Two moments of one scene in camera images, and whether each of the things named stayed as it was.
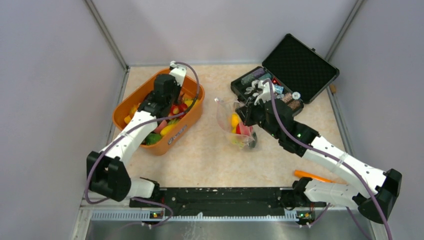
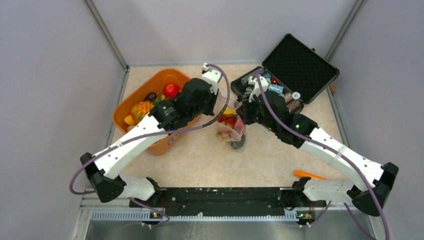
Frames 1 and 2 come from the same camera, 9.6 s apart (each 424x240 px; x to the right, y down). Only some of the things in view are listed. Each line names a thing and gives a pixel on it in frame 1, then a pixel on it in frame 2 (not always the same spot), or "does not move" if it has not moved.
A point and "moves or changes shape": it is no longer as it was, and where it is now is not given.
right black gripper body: x=256 y=114 does not move
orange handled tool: x=303 y=174 does not move
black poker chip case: x=298 y=73 does not move
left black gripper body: x=174 y=96 to x=207 y=107
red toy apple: x=178 y=108 moves or changes shape
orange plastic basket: x=137 y=96 does not move
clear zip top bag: x=240 y=135 moves or changes shape
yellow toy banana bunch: x=235 y=120 to x=228 y=111
